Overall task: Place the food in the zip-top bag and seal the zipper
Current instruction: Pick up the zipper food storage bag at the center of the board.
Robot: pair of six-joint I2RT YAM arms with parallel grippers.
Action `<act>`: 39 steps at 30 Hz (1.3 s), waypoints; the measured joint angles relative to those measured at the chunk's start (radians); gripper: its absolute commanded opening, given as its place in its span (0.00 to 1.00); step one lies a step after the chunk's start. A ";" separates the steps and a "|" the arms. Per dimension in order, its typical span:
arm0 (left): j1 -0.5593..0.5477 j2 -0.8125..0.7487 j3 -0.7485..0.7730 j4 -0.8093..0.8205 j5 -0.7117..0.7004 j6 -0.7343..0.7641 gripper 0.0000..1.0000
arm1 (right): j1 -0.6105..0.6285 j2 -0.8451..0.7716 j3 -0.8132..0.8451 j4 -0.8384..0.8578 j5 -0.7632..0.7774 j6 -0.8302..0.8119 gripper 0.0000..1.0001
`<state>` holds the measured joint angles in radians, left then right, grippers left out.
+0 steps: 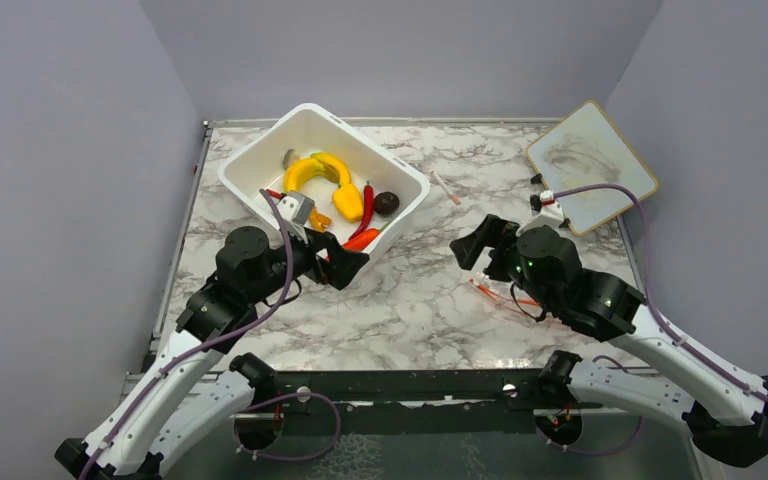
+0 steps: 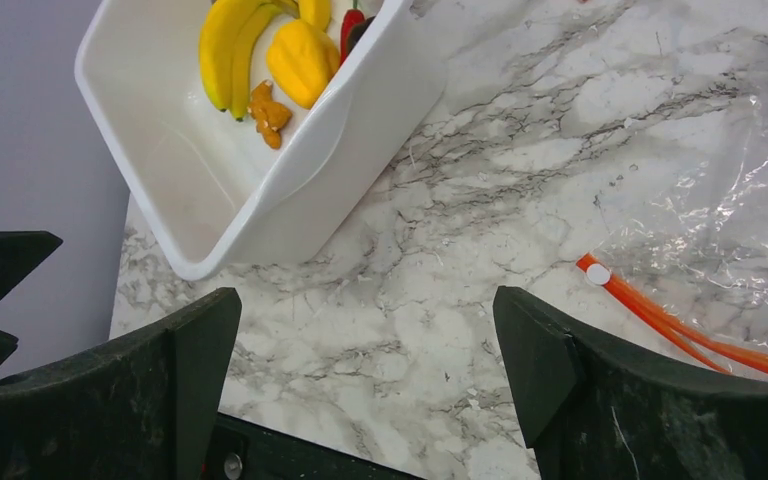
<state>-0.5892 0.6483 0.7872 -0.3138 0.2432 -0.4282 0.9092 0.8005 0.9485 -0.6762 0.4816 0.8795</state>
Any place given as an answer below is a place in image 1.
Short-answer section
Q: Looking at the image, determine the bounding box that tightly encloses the large yellow banana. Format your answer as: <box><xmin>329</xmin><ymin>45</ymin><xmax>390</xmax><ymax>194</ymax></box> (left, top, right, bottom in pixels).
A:
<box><xmin>283</xmin><ymin>157</ymin><xmax>326</xmax><ymax>193</ymax></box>

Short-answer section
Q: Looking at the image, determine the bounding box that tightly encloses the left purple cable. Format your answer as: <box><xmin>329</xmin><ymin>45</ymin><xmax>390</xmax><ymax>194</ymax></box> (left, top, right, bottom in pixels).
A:
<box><xmin>77</xmin><ymin>188</ymin><xmax>344</xmax><ymax>480</ymax></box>

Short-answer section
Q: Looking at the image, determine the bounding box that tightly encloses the white marker pink cap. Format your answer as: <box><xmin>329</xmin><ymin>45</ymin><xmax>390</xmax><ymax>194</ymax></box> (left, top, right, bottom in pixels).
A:
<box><xmin>430</xmin><ymin>171</ymin><xmax>461</xmax><ymax>205</ymax></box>

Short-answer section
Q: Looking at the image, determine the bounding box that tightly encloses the dark brown round fruit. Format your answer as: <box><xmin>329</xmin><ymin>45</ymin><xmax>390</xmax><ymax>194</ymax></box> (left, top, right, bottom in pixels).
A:
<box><xmin>373</xmin><ymin>191</ymin><xmax>401</xmax><ymax>217</ymax></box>

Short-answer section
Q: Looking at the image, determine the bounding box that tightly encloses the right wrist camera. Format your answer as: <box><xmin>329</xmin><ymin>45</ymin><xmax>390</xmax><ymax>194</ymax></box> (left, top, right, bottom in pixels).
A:
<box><xmin>528</xmin><ymin>190</ymin><xmax>566</xmax><ymax>229</ymax></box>

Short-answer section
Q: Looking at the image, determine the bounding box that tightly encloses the small yellow banana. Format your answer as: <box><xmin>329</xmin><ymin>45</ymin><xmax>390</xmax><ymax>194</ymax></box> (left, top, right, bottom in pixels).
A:
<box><xmin>311</xmin><ymin>152</ymin><xmax>352</xmax><ymax>187</ymax></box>

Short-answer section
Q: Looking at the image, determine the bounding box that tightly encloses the small whiteboard wooden frame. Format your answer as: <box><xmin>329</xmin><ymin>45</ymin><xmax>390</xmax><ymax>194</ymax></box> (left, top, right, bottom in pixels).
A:
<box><xmin>526</xmin><ymin>101</ymin><xmax>659</xmax><ymax>236</ymax></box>

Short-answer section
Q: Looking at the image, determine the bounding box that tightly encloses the orange carrot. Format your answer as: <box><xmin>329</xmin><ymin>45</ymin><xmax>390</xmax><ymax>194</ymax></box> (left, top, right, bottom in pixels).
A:
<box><xmin>343</xmin><ymin>228</ymin><xmax>380</xmax><ymax>252</ymax></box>

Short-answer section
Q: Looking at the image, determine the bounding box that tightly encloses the red chili pepper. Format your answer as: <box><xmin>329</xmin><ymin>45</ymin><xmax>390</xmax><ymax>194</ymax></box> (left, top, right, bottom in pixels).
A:
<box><xmin>349</xmin><ymin>182</ymin><xmax>374</xmax><ymax>239</ymax></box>

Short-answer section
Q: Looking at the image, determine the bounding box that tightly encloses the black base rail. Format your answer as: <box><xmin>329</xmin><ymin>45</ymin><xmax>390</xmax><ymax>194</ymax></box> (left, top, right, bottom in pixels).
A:
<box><xmin>232</xmin><ymin>368</ymin><xmax>579</xmax><ymax>439</ymax></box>

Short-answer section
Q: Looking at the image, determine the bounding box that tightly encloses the clear zip bag orange zipper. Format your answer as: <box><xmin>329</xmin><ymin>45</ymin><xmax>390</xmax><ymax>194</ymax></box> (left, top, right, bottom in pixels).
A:
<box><xmin>469</xmin><ymin>278</ymin><xmax>561</xmax><ymax>325</ymax></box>

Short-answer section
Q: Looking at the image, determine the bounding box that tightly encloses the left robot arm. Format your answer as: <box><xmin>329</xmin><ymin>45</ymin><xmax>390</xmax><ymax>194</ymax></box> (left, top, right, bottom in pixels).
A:
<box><xmin>55</xmin><ymin>226</ymin><xmax>369</xmax><ymax>479</ymax></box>

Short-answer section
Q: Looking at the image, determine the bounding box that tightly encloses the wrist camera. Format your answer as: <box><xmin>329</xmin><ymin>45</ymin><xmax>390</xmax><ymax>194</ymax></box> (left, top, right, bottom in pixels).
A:
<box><xmin>277</xmin><ymin>191</ymin><xmax>315</xmax><ymax>230</ymax></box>
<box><xmin>528</xmin><ymin>190</ymin><xmax>566</xmax><ymax>229</ymax></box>

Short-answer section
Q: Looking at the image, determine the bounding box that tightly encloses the beige mushroom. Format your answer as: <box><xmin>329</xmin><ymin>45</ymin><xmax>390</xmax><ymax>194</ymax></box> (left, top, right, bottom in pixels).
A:
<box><xmin>281</xmin><ymin>149</ymin><xmax>301</xmax><ymax>170</ymax></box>

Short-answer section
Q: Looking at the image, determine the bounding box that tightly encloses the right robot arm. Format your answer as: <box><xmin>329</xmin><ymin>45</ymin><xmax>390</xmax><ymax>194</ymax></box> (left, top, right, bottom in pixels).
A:
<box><xmin>450</xmin><ymin>214</ymin><xmax>768</xmax><ymax>468</ymax></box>

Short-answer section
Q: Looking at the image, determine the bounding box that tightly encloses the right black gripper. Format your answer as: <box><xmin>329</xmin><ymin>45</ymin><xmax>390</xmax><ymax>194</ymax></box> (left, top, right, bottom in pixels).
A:
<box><xmin>452</xmin><ymin>212</ymin><xmax>558</xmax><ymax>312</ymax></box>

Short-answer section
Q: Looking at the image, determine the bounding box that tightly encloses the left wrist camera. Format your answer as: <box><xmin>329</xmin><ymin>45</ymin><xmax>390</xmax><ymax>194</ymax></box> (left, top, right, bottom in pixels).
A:
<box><xmin>277</xmin><ymin>191</ymin><xmax>315</xmax><ymax>230</ymax></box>

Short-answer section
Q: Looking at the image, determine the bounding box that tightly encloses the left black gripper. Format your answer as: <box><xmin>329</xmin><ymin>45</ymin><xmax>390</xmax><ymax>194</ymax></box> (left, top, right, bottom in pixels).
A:
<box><xmin>248</xmin><ymin>220</ymin><xmax>370</xmax><ymax>305</ymax></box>

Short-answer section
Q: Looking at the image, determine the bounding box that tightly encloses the yellow bell pepper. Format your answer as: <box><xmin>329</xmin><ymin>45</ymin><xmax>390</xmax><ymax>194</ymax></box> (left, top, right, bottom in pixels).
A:
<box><xmin>332</xmin><ymin>183</ymin><xmax>364</xmax><ymax>223</ymax></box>

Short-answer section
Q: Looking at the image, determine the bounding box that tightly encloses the white plastic bin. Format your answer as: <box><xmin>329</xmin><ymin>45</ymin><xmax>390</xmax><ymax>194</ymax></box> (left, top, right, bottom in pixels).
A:
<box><xmin>218</xmin><ymin>103</ymin><xmax>430</xmax><ymax>276</ymax></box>

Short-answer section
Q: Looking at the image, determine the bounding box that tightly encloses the small orange food piece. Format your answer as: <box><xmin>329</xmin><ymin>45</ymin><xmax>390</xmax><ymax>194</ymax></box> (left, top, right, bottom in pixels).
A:
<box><xmin>309</xmin><ymin>207</ymin><xmax>332</xmax><ymax>232</ymax></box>

